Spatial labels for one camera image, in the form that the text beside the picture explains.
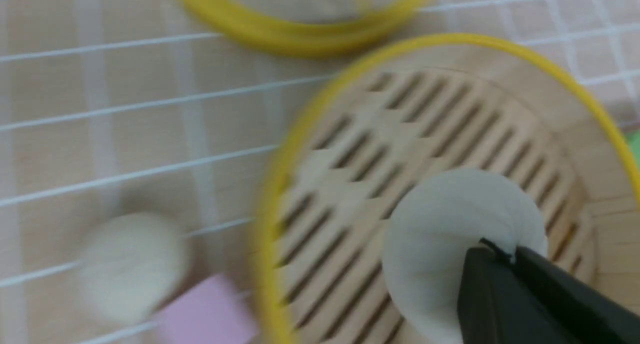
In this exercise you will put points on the pink foam cube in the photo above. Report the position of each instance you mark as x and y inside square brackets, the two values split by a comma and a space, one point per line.
[210, 312]

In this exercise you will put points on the green foam cube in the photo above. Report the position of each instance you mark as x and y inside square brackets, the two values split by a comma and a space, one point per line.
[633, 142]

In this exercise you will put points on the white steamed bun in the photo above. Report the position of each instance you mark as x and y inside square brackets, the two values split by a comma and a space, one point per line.
[131, 265]
[429, 233]

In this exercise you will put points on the bamboo steamer lid yellow rim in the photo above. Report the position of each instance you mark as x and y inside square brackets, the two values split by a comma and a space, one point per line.
[305, 28]

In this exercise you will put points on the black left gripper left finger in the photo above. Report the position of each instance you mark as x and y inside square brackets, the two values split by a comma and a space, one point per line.
[494, 307]

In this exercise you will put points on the bamboo steamer tray yellow rim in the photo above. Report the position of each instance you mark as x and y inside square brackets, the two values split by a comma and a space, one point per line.
[408, 112]

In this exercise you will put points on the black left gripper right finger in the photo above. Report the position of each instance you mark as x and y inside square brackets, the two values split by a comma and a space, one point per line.
[586, 314]

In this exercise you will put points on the checkered tan tablecloth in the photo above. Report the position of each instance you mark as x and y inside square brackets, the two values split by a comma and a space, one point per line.
[117, 106]

